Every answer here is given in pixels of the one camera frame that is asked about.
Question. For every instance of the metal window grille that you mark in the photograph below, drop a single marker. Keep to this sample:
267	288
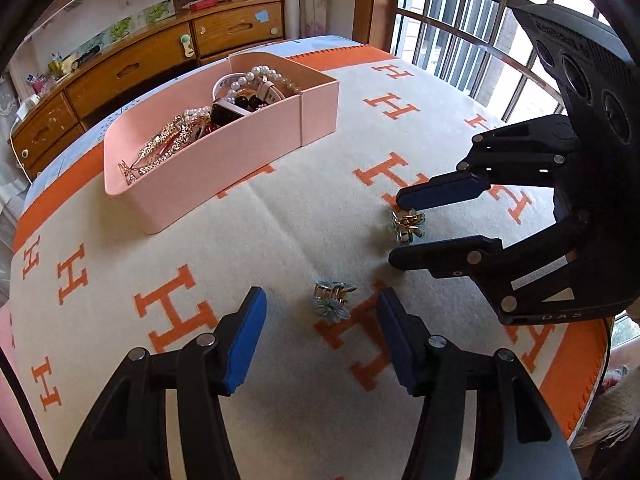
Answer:
475	25

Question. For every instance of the pink organizer box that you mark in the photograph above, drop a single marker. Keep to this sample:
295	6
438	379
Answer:
200	180

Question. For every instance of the white power adapter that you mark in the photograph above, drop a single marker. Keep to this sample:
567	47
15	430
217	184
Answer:
29	106

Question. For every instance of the blue flower hair clip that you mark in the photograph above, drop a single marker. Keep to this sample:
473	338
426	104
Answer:
407	225
332	302

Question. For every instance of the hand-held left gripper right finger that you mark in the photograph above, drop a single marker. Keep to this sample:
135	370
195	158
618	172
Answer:
395	345

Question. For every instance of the red flat case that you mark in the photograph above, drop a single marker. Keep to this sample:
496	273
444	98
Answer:
205	5

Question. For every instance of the wooden desk with drawers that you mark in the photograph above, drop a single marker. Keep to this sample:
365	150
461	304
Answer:
140	67

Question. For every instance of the cream orange letter-print blanket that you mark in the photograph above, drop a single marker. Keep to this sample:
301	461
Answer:
300	240

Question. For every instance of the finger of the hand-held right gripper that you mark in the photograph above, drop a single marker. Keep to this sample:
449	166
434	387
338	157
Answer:
435	257
440	190

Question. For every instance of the floral curtain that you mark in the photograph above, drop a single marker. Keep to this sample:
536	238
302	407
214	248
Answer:
315	0

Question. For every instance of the blue sticker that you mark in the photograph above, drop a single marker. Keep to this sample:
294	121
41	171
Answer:
262	16

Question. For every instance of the pink bed sheet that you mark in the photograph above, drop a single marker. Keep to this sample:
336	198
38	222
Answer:
20	400

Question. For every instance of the black flashlight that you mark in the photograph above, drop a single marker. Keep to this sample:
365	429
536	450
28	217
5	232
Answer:
89	56

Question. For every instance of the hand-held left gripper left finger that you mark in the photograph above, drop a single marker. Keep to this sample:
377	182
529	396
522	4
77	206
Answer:
245	345

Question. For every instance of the gold rhinestone jewelry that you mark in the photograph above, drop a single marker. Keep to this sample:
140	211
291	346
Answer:
162	142

